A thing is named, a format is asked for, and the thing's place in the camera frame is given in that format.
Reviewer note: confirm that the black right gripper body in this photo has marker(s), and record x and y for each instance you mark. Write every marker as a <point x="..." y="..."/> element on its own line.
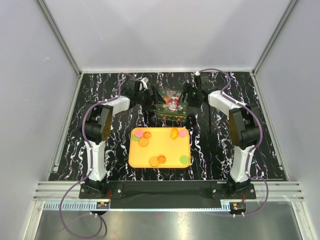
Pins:
<point x="192" y="98"/>

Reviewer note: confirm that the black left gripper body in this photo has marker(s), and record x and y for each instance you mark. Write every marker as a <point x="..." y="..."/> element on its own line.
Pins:
<point x="144" y="98"/>

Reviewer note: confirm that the gold tin lid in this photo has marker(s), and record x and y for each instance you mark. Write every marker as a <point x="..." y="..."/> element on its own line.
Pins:
<point x="172" y="103"/>

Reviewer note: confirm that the green christmas cookie tin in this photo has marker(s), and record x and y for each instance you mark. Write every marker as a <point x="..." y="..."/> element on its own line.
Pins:
<point x="178" y="114"/>

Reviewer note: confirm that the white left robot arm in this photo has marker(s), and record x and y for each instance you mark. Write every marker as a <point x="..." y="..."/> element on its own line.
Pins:
<point x="96" y="127"/>

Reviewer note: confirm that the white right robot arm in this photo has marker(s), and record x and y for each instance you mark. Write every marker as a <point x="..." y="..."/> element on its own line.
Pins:
<point x="245" y="128"/>

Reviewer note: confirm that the pink sandwich cookie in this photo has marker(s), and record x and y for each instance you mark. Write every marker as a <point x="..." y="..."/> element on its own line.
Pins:
<point x="182" y="133"/>
<point x="139" y="133"/>

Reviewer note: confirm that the orange swirl butter cookie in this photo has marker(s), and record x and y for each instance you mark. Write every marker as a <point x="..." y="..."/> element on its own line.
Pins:
<point x="147" y="135"/>

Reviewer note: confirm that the green sandwich cookie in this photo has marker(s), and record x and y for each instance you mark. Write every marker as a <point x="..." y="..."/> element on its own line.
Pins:
<point x="184" y="160"/>
<point x="135" y="138"/>

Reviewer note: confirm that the orange chick cookie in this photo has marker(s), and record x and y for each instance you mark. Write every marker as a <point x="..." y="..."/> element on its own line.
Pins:
<point x="174" y="133"/>

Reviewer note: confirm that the pink sandwich cookie right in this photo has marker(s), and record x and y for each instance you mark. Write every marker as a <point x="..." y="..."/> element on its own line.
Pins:
<point x="182" y="133"/>

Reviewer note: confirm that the large round dotted biscuit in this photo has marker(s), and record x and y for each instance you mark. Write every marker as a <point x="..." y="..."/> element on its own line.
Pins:
<point x="143" y="142"/>

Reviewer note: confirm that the yellow plastic tray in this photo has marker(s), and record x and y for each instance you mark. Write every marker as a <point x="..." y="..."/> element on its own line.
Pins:
<point x="160" y="144"/>

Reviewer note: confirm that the orange swirl cookie lower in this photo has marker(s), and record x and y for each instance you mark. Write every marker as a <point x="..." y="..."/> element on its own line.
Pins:
<point x="161" y="159"/>

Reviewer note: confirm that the round dotted biscuit lower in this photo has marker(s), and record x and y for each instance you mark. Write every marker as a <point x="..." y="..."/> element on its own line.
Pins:
<point x="154" y="162"/>

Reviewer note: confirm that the green sandwich cookie right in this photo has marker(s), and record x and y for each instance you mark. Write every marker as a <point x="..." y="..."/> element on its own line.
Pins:
<point x="184" y="160"/>

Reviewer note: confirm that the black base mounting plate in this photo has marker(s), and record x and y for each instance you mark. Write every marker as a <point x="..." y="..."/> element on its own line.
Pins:
<point x="160" y="195"/>

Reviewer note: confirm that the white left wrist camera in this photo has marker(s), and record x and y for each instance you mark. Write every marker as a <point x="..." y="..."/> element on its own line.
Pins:
<point x="144" y="82"/>

